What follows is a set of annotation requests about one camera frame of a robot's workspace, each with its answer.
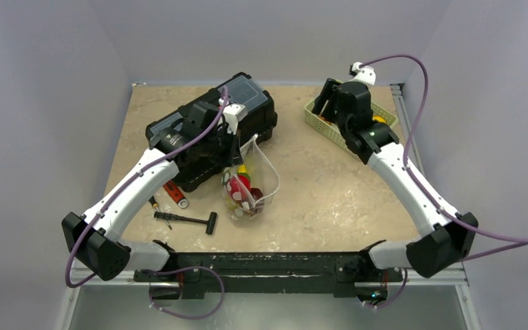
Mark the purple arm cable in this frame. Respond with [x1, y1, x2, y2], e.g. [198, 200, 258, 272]
[360, 54, 528, 263]
[65, 85, 230, 289]

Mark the red adjustable wrench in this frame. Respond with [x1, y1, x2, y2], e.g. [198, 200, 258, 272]
[163, 181, 189, 209]

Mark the clear zip top bag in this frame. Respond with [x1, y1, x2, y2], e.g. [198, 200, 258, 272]
[221, 134, 281, 222]

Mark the yellow black screwdriver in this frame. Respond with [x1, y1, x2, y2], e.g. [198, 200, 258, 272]
[148, 197, 173, 230]

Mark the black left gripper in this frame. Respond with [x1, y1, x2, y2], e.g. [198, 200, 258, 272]
[200, 124, 243, 167]

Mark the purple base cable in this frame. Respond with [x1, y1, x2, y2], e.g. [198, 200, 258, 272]
[148, 266, 226, 320]

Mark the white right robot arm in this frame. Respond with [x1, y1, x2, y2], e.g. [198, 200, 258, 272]
[312, 78, 479, 280]

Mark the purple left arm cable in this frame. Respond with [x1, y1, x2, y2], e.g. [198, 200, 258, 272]
[65, 85, 230, 289]

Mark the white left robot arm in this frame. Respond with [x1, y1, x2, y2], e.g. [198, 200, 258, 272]
[62, 101, 247, 287]

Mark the red toy apple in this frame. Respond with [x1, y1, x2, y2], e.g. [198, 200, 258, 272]
[228, 175, 251, 201]

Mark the dark red toy fruit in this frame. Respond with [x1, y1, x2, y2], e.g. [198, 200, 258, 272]
[250, 188, 265, 214]

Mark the black rubber mallet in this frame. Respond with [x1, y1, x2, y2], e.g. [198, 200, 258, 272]
[162, 212, 218, 235]

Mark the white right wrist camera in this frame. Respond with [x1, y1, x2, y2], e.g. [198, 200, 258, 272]
[349, 62, 377, 86]

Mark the yellow toy banana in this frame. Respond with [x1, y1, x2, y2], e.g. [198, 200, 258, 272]
[236, 164, 250, 178]

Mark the black plastic toolbox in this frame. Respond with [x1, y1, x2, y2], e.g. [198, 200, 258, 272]
[145, 72, 278, 193]

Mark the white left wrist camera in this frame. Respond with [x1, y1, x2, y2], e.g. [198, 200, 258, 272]
[219, 103, 248, 135]

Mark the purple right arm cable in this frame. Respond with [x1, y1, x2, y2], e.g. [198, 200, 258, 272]
[360, 54, 528, 263]

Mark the green plastic basket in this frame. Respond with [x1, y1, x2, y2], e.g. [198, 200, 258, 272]
[304, 98, 398, 158]

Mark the yellow toy lemon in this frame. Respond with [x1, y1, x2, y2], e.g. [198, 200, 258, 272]
[373, 115, 387, 124]

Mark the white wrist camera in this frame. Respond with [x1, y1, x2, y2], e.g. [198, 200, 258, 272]
[349, 62, 377, 86]
[219, 103, 248, 135]

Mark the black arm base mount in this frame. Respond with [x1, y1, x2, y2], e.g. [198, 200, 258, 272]
[133, 251, 404, 303]

